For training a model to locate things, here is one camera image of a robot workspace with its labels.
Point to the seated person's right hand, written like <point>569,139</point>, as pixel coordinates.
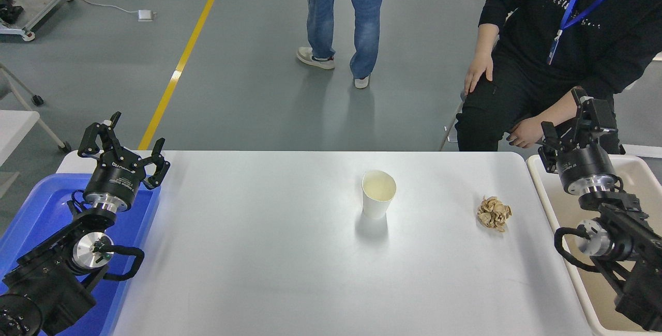
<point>478,70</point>

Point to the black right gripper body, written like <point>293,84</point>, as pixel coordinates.
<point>587,165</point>

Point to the large pale plastic bin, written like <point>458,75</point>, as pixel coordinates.
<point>641,181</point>

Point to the seated person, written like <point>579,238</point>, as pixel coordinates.
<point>543,26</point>

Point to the seated person's right forearm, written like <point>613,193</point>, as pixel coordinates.
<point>486,39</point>

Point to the person in jeans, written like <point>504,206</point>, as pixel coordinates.
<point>362,15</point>

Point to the white wheeled side table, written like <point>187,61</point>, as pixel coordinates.
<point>15,129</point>

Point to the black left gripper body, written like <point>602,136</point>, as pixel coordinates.
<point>115,181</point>

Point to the blue plastic tray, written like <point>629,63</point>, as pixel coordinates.
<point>41,212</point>

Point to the seated person's left forearm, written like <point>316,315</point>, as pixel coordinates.
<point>558,111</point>

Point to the tan paper ball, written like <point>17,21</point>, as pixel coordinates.
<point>494,213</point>

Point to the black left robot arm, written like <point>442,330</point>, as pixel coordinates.
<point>46,284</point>

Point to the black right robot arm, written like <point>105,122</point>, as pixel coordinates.
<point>636,253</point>

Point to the seated person's left hand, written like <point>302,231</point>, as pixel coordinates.
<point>527,132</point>

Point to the white paper cup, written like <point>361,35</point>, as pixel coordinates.
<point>375,207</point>

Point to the white power adapter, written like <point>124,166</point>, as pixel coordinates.
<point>146,15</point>

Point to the long white floor bar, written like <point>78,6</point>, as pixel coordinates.
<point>644,151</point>

